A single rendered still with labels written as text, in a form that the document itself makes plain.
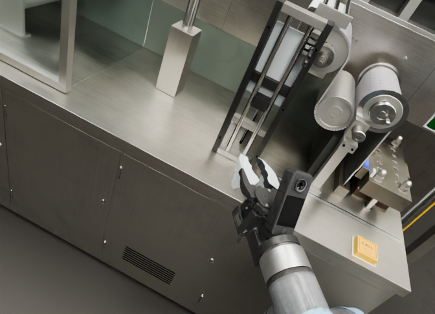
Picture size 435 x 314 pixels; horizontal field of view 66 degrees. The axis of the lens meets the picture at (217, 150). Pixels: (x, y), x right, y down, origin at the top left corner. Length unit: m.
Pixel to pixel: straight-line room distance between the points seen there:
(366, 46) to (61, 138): 1.18
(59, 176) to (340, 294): 1.15
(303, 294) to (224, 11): 1.20
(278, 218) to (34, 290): 1.42
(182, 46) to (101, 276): 1.17
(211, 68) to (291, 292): 1.22
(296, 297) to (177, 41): 1.01
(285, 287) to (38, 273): 1.48
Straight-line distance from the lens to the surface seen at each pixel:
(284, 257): 0.54
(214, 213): 1.19
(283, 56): 1.02
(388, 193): 1.31
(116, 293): 1.82
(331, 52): 1.06
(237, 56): 1.52
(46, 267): 1.87
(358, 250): 1.17
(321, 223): 1.19
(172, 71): 1.35
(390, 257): 1.28
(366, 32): 1.43
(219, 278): 1.45
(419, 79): 1.51
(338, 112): 1.18
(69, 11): 1.14
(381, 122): 1.17
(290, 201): 0.57
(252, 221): 0.60
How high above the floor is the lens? 1.64
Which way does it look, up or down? 38 degrees down
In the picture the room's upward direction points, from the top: 24 degrees clockwise
